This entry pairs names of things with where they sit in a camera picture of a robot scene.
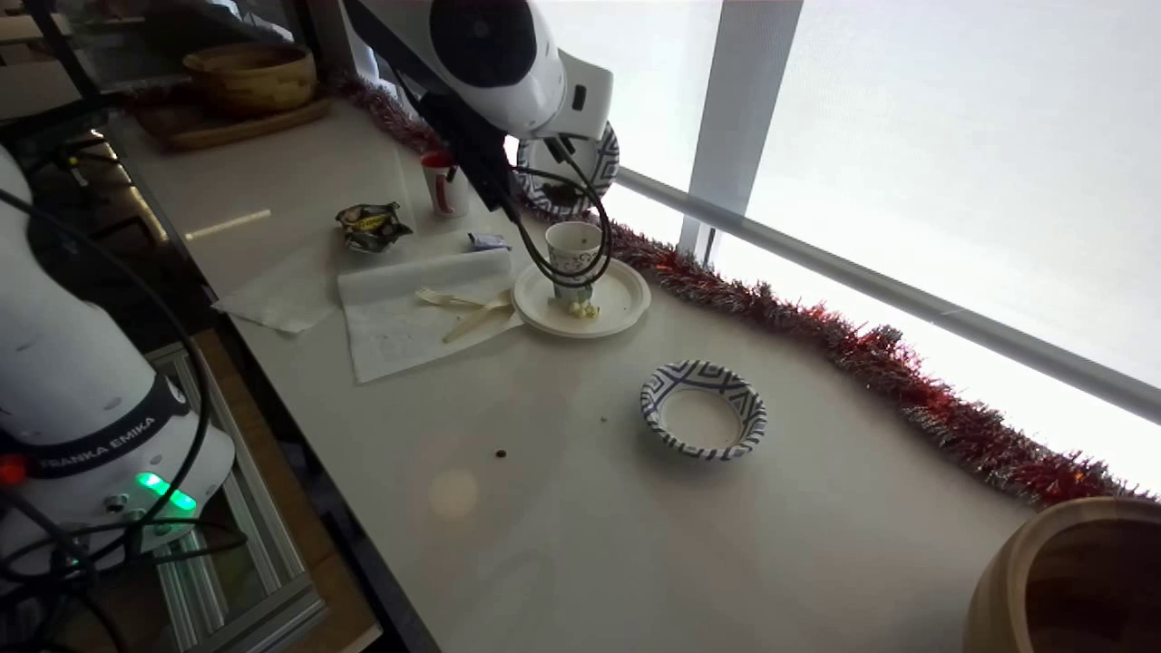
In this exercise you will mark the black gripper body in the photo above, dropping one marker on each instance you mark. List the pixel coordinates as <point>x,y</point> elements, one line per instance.
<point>568,147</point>

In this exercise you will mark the coffee beans heap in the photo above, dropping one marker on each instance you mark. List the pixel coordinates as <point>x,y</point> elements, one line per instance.
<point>564,195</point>

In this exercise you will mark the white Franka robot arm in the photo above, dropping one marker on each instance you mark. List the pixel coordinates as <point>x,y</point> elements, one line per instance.
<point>483,58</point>

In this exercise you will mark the printed paper cup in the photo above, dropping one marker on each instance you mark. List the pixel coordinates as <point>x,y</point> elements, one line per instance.
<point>568,248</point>

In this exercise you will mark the small brown wooden bowl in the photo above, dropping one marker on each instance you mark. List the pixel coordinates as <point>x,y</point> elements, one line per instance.
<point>257,78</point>

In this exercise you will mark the small blue white packet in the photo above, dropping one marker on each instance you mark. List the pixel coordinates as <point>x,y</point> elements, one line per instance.
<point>488,240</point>

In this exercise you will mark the white mug red interior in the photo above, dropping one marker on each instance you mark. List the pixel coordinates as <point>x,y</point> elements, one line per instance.
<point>438,183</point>

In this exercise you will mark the white round plate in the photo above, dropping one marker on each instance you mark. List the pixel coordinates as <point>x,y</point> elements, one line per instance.
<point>617,304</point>

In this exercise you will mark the small loose popcorn cluster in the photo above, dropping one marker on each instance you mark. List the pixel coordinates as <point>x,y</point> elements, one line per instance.
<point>586,309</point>

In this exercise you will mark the white window mullion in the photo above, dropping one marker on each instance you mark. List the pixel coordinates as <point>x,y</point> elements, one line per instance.
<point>739,122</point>

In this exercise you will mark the pale wooden cutlery piece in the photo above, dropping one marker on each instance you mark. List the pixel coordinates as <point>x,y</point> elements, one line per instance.
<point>456,300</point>
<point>473,326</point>

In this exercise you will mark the dark snack bag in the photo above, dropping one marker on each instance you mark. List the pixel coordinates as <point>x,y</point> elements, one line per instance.
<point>372,225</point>

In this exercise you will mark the white paper napkin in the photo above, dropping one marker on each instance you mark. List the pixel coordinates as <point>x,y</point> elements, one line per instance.
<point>286,304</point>
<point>385,330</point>

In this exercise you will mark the single coffee bean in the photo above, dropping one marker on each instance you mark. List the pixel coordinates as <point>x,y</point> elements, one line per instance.
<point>499,456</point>

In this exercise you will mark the brown wooden tray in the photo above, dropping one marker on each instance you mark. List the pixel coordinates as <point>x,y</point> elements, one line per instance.
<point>231,126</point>

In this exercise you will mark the black stand pole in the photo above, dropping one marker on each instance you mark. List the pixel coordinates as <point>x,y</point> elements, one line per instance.
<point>59,55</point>

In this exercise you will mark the grey metal rack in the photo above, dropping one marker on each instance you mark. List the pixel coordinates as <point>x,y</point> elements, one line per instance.
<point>242,569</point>

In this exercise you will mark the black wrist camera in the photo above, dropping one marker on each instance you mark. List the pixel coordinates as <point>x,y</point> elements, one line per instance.
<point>467,151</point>

